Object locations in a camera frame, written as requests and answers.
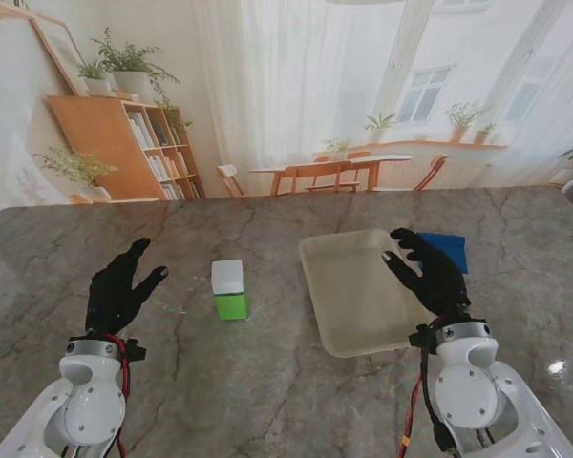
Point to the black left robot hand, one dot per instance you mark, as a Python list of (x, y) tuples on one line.
[(114, 296)]

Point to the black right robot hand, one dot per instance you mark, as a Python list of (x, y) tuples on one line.
[(430, 281)]

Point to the blue plastic scraper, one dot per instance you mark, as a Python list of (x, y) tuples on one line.
[(451, 248)]

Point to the translucent plastic baking tray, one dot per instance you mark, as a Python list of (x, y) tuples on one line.
[(358, 296)]

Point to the white square jar lid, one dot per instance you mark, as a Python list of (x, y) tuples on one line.
[(227, 276)]

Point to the green square glass jar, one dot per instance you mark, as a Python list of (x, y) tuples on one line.
[(232, 306)]

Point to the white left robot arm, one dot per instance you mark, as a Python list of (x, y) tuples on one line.
[(76, 401)]

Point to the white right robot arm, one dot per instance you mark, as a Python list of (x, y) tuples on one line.
[(477, 391)]

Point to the leafy potted plant beside bookshelf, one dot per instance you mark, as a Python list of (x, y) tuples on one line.
[(76, 167)]

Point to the white wooden dining table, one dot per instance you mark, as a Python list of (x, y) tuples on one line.
[(363, 158)]

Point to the small windowsill plant orange pot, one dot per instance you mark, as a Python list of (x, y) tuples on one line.
[(481, 137)]

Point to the tall windowsill plant orange pot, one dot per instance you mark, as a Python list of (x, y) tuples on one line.
[(460, 131)]

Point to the wooden bookshelf with books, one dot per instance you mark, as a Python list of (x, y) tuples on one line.
[(100, 143)]

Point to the small table plant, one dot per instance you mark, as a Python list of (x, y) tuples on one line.
[(338, 153)]

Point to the wooden slat back chair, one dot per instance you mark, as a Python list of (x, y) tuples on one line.
[(315, 168)]

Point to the broad leaf windowsill plant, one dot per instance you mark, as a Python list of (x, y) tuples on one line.
[(379, 125)]

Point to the white seat wooden chair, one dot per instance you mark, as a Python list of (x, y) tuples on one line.
[(227, 172)]

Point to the small potted plant white pot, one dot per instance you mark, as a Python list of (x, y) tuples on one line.
[(98, 87)]

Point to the large potted plant white pot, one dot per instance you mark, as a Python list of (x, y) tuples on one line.
[(131, 85)]

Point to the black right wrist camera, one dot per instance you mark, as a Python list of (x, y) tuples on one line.
[(420, 336)]

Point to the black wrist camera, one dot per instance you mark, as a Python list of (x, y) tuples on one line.
[(420, 336), (136, 352)]

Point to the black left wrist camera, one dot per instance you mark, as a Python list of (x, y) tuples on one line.
[(136, 352)]

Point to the wooden picture frame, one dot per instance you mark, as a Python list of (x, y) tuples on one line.
[(59, 52)]

